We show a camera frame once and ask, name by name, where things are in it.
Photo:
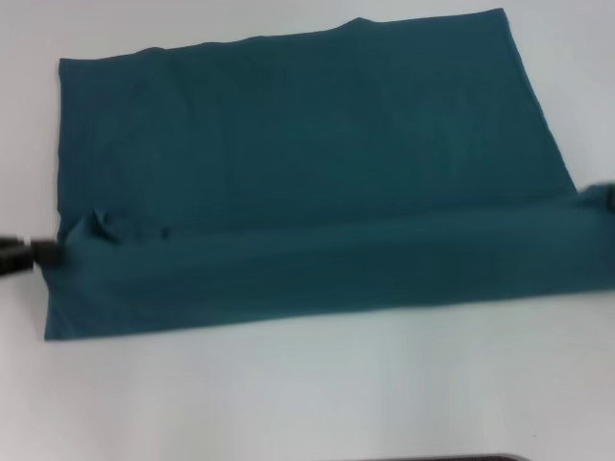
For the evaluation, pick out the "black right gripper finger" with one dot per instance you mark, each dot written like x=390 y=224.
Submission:
x=610 y=197

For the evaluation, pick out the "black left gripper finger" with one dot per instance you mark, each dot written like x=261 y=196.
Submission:
x=29 y=254

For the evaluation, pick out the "teal t-shirt with FREE print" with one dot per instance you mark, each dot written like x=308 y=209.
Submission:
x=288 y=168

